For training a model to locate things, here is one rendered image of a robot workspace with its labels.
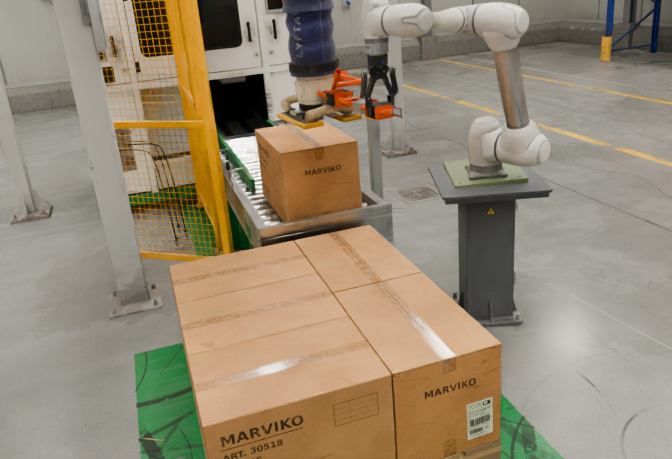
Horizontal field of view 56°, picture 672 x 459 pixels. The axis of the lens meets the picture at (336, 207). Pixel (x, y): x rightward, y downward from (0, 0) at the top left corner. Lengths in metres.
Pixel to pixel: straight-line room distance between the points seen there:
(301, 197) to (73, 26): 1.43
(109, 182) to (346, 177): 1.32
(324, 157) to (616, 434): 1.74
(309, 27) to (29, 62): 9.23
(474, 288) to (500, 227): 0.35
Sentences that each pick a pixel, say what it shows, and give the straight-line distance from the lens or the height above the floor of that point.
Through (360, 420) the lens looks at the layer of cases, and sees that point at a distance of 2.10.
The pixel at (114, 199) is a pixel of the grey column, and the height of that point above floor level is 0.67.
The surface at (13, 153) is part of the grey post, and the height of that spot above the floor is 0.57.
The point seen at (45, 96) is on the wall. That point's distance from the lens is 11.64.
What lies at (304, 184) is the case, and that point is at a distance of 3.12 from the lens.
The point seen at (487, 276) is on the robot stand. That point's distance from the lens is 3.24.
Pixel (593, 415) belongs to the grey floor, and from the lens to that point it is 2.84.
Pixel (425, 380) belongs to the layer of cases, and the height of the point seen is 0.48.
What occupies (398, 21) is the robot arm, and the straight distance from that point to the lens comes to 2.23.
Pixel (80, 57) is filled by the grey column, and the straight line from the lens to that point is 3.53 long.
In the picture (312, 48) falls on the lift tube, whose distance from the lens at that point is 2.81.
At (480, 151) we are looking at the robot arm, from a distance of 3.03.
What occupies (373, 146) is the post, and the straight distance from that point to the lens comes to 3.74.
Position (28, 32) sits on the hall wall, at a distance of 11.70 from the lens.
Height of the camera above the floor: 1.73
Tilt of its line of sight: 20 degrees down
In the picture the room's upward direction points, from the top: 5 degrees counter-clockwise
